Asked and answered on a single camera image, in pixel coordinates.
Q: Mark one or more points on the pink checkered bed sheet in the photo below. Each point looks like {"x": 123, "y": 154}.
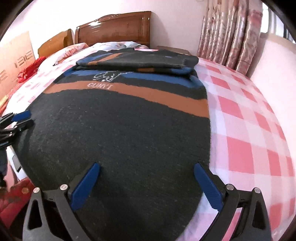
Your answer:
{"x": 242, "y": 129}

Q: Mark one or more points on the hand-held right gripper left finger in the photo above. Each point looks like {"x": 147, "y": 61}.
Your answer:
{"x": 85, "y": 187}

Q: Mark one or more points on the pink floral pillow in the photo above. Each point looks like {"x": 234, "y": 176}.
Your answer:
{"x": 143, "y": 47}

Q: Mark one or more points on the red blanket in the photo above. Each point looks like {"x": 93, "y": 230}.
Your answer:
{"x": 30, "y": 69}

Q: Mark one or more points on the large wooden headboard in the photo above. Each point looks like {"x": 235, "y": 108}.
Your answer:
{"x": 115, "y": 29}

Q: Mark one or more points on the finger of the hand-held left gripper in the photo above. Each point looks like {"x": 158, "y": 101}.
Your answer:
{"x": 20, "y": 114}
{"x": 24, "y": 125}

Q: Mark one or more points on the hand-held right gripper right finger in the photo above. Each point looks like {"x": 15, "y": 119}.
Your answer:
{"x": 208, "y": 187}

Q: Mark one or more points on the blue floral pillow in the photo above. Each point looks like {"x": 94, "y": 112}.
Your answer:
{"x": 118, "y": 44}

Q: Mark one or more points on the barred window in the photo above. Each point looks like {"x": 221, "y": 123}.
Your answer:
{"x": 277, "y": 20}

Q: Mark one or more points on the small wooden headboard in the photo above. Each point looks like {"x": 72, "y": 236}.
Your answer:
{"x": 55, "y": 42}

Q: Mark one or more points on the light wooden wardrobe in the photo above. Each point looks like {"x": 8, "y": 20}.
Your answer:
{"x": 16, "y": 62}

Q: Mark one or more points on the red floral quilt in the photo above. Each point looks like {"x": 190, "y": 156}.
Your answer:
{"x": 13, "y": 201}

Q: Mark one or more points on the pink floral curtain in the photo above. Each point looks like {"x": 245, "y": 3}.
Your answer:
{"x": 231, "y": 34}

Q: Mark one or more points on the dark striped knit sweater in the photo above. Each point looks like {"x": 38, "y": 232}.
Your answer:
{"x": 115, "y": 139}

